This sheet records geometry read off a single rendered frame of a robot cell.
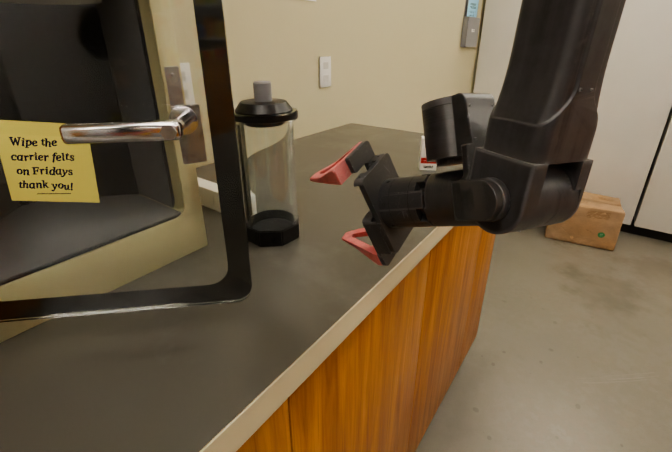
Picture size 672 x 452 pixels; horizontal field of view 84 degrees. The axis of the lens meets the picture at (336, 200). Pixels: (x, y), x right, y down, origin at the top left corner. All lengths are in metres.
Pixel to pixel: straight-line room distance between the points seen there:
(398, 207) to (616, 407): 1.61
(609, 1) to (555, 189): 0.13
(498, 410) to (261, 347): 1.33
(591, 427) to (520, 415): 0.24
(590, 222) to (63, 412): 2.84
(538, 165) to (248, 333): 0.37
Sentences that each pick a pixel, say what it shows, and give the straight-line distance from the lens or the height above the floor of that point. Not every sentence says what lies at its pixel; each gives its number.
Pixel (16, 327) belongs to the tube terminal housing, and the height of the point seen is 0.95.
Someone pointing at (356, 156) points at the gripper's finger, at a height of 1.15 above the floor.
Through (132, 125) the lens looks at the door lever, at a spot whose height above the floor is 1.21.
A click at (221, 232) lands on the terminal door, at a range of 0.41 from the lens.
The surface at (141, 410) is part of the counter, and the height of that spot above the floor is 0.94.
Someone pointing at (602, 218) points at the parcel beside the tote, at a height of 0.22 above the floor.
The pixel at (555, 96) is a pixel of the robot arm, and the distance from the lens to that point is 0.30.
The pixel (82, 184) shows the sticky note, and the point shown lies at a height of 1.14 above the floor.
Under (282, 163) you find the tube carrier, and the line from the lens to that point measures 0.61.
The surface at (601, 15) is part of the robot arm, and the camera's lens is 0.31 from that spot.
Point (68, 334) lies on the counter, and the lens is 0.58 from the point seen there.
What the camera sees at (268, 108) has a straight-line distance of 0.59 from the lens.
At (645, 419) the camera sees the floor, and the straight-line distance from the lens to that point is 1.94.
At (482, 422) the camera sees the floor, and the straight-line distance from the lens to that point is 1.65.
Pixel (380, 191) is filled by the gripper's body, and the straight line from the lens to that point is 0.41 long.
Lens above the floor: 1.27
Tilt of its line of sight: 23 degrees down
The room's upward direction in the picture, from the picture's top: straight up
